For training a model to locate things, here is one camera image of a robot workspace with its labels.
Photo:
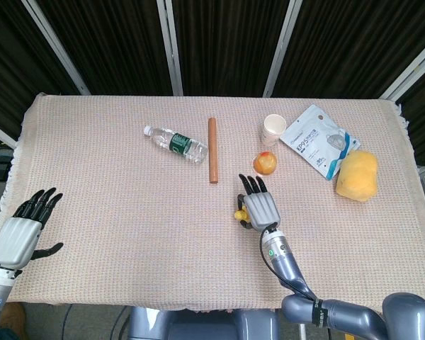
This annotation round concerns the yellow sponge block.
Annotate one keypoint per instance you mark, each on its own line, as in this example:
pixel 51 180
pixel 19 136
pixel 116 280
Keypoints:
pixel 357 177

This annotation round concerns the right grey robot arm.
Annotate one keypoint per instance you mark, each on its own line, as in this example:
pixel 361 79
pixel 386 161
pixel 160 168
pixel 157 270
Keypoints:
pixel 287 262

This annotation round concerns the brown wooden rolling stick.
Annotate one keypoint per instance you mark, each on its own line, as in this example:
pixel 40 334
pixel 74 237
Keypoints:
pixel 213 152

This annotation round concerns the beige woven tablecloth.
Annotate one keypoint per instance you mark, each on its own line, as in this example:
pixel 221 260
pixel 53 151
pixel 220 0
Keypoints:
pixel 127 230

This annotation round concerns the white KP95 mask package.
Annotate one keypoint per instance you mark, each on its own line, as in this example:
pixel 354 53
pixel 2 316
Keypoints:
pixel 315 141

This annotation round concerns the dark ribbed curtain panel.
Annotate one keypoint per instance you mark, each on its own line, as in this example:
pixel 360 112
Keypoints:
pixel 226 46
pixel 117 46

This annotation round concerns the white metal frame post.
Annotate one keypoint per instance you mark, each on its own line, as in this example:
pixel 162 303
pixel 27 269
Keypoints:
pixel 281 49
pixel 0 132
pixel 411 71
pixel 56 49
pixel 171 49

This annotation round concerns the left black grey robot hand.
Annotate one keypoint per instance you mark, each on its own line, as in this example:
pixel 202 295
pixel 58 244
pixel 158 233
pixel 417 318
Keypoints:
pixel 16 241

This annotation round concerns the clear plastic water bottle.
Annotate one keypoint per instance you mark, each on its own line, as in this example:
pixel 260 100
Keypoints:
pixel 178 143

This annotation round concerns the small yellow toy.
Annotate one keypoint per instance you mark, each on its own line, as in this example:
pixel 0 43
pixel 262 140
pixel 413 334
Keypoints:
pixel 240 214

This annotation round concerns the brown shoe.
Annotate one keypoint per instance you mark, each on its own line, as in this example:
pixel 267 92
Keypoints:
pixel 13 317

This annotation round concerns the right black grey robot hand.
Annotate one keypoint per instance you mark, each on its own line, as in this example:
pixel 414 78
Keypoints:
pixel 262 210

